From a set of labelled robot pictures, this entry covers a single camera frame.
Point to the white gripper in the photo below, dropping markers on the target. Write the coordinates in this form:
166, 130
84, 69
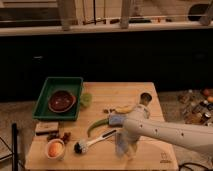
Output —
130, 141

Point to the grey blue towel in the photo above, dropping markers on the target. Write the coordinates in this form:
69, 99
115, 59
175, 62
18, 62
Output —
121, 146

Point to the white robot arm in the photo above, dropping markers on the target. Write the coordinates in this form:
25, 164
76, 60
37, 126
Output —
194, 137

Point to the metal cup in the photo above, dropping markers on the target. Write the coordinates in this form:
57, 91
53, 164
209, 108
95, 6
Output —
145, 98

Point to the light green plastic cup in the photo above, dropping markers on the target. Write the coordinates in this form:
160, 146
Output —
85, 100

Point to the blue sponge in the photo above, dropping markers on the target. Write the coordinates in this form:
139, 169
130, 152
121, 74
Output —
116, 120

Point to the yellow banana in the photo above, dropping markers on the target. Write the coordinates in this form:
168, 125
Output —
122, 110

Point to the white dish brush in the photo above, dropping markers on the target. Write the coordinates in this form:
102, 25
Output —
82, 146

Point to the brown dried fruit pieces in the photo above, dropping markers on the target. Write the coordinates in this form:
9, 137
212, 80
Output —
65, 137

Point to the spice bottle rack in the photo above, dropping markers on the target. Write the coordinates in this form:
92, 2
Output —
197, 110

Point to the dark red bowl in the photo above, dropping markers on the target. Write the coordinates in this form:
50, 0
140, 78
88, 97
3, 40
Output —
61, 101

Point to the green plastic tray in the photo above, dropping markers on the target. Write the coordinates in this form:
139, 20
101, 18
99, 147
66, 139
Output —
52, 84

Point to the small wooden block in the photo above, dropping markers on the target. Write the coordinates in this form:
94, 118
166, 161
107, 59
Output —
46, 127

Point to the black stand pole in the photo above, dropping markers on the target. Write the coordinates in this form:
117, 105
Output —
14, 148

